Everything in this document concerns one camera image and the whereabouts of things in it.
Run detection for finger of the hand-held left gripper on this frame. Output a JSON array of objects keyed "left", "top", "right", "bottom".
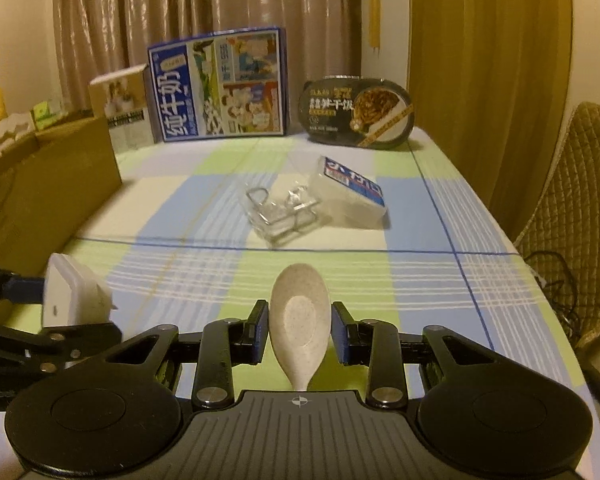
[
  {"left": 0, "top": 259, "right": 46, "bottom": 307},
  {"left": 0, "top": 320, "right": 122, "bottom": 374}
]

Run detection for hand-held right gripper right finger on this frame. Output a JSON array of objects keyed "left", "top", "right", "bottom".
[{"left": 330, "top": 301, "right": 501, "bottom": 409}]

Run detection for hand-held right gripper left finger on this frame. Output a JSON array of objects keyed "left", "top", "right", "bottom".
[{"left": 102, "top": 299, "right": 271, "bottom": 409}]

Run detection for speckled white spoon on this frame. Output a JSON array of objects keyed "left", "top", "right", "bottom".
[{"left": 270, "top": 264, "right": 333, "bottom": 392}]

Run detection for white square night light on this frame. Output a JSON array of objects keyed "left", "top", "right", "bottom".
[{"left": 41, "top": 252, "right": 119, "bottom": 334}]

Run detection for brown cardboard box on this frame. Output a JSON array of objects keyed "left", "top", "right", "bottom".
[{"left": 0, "top": 116, "right": 124, "bottom": 272}]

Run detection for plaid cloth covered desktop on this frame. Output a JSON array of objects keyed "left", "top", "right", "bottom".
[{"left": 0, "top": 127, "right": 581, "bottom": 480}]

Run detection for white cutout box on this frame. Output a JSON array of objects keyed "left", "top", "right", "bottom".
[{"left": 0, "top": 112, "right": 37, "bottom": 162}]

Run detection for small green box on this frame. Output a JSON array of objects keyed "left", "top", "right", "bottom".
[{"left": 30, "top": 100, "right": 64, "bottom": 132}]

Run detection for beige printed box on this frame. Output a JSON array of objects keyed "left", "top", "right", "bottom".
[{"left": 89, "top": 64, "right": 157, "bottom": 154}]

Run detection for black instant rice bowl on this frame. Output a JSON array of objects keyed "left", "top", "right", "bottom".
[{"left": 299, "top": 76, "right": 414, "bottom": 150}]

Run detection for blue milk carton box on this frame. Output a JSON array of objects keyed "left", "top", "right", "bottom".
[{"left": 147, "top": 26, "right": 287, "bottom": 144}]

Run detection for chair with quilted cushion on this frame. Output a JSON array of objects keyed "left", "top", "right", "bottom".
[{"left": 512, "top": 101, "right": 600, "bottom": 342}]

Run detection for golden curtain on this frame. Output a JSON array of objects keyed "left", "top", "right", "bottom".
[{"left": 407, "top": 0, "right": 574, "bottom": 242}]

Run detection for beige curtain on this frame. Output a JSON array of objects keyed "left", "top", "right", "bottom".
[{"left": 52, "top": 0, "right": 364, "bottom": 128}]

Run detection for black floor cables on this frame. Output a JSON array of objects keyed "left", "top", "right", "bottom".
[{"left": 522, "top": 250, "right": 582, "bottom": 342}]

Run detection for yellow wall hanging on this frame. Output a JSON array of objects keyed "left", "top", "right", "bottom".
[{"left": 367, "top": 0, "right": 384, "bottom": 52}]

